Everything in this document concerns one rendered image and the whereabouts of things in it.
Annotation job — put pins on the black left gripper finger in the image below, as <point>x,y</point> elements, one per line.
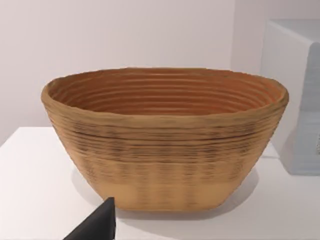
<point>102,222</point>

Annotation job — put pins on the brown woven basket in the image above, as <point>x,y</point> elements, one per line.
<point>165,160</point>

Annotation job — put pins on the pale grey microwave oven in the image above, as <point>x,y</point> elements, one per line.
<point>300,100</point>

